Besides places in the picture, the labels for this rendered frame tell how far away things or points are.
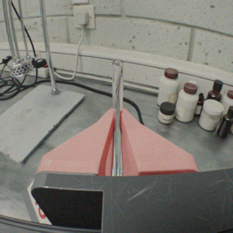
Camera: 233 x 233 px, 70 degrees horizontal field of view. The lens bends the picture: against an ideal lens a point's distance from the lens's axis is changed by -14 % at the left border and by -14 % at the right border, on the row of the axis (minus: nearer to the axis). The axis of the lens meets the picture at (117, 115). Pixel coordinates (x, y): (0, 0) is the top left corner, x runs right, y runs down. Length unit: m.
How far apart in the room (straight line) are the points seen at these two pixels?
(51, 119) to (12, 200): 0.25
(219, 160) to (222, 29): 0.36
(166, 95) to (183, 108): 0.07
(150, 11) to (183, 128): 0.36
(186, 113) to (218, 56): 0.22
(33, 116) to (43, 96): 0.11
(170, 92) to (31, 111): 0.40
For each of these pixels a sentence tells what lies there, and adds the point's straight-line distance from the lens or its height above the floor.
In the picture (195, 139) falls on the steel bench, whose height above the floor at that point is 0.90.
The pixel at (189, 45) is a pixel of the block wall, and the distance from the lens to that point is 0.61.
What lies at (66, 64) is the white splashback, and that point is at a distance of 0.76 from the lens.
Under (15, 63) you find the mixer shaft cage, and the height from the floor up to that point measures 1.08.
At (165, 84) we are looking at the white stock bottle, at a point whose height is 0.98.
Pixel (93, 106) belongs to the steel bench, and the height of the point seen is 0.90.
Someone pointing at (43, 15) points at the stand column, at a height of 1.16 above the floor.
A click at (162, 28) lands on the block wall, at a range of 0.61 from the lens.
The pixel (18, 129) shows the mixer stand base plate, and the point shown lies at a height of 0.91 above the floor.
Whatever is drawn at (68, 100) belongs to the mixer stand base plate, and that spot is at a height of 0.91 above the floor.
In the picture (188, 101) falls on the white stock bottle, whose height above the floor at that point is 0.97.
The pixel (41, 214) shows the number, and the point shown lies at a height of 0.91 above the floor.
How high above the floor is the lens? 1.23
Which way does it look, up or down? 39 degrees down
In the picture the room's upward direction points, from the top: straight up
